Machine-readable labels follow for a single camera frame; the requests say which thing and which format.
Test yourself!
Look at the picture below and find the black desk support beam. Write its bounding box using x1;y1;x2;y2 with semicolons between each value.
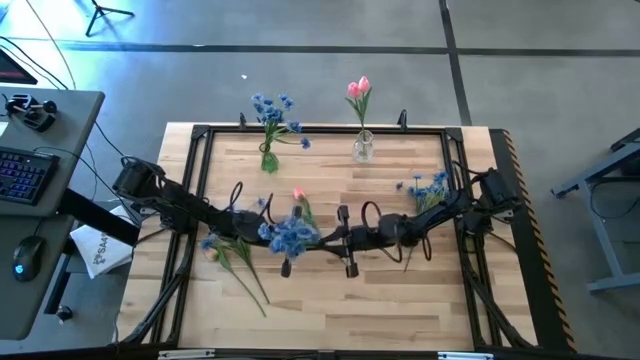
57;188;142;247

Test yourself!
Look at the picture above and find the white printed bag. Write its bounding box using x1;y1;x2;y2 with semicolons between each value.
69;204;135;280

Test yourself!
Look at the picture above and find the black metal table frame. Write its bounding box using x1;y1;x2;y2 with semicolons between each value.
117;123;539;351

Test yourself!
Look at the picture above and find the black hazard-striped strip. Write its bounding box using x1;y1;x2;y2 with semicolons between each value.
488;128;576;354

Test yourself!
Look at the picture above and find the dark monitor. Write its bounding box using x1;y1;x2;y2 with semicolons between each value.
0;48;39;86

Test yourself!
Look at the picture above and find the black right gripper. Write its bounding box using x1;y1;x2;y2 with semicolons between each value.
319;204;381;279

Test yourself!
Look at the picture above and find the clear glass vase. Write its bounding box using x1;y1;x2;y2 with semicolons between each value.
352;129;375;165

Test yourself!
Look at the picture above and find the black tripod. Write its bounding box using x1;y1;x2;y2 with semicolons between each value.
84;0;136;38

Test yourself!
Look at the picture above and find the white floor cable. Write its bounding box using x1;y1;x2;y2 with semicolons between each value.
24;0;77;91

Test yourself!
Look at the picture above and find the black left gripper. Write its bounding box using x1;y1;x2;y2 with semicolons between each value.
244;205;304;278

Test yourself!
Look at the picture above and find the black floor cable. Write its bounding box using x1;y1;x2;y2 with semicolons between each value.
0;35;69;91

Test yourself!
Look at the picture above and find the grey desk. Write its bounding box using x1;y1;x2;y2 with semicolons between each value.
0;87;106;341

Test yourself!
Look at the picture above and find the green glass vase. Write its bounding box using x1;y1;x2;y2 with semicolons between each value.
259;141;281;175

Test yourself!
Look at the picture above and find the grey table frame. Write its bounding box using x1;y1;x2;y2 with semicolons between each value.
550;127;640;295

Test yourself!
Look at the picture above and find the black clamp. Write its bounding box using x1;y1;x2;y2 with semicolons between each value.
4;93;58;133

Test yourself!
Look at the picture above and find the black keyboard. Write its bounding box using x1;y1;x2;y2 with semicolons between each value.
0;146;61;206

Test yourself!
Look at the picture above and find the black computer mouse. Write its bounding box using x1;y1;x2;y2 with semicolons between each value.
12;235;46;282

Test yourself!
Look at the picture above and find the black desk leg bar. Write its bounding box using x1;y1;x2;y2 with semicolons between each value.
44;252;71;315

